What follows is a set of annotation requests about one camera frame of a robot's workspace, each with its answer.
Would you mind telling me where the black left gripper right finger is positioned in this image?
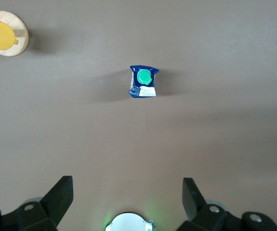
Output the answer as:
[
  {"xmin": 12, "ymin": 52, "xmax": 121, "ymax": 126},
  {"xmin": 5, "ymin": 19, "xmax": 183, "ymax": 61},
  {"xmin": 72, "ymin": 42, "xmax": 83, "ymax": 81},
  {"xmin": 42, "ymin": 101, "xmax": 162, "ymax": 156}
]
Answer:
[{"xmin": 176, "ymin": 178, "xmax": 277, "ymax": 231}]

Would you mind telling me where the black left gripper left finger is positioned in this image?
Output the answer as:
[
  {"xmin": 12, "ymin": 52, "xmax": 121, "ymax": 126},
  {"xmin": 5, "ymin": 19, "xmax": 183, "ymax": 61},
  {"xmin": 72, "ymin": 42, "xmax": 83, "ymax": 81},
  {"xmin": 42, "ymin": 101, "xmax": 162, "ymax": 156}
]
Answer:
[{"xmin": 0, "ymin": 176, "xmax": 74, "ymax": 231}]

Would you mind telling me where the blue milk carton green cap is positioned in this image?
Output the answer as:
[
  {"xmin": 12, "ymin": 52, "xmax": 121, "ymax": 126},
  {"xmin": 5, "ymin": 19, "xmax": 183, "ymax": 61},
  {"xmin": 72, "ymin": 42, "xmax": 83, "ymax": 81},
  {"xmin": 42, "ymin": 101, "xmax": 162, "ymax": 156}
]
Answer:
[{"xmin": 128, "ymin": 64, "xmax": 160, "ymax": 98}]

